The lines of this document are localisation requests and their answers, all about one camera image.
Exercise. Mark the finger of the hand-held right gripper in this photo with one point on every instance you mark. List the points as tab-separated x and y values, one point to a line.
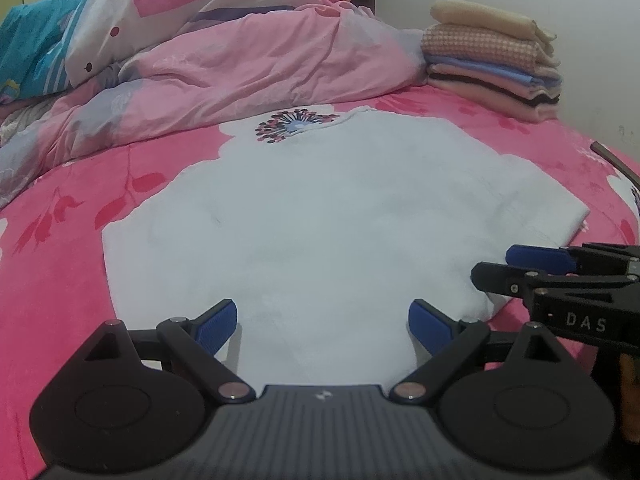
540	257
505	280

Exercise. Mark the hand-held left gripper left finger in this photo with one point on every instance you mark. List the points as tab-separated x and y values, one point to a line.
217	325

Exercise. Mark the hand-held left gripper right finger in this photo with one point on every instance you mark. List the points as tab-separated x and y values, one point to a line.
427	325

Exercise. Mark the white shirt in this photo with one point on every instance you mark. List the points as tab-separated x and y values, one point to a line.
325	220

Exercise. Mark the stack of folded clothes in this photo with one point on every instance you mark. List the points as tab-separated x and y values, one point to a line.
480	60

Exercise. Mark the dark wooden bar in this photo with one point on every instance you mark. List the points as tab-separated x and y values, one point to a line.
617	165

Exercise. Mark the pink flowered bed sheet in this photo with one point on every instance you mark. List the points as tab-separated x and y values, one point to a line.
60	270

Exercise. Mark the pink floral duvet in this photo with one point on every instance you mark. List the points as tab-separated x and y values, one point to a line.
250	75

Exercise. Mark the grey striped cloth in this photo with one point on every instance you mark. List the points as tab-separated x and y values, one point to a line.
25	120

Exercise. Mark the teal pillow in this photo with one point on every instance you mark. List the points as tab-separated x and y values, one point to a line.
35	45

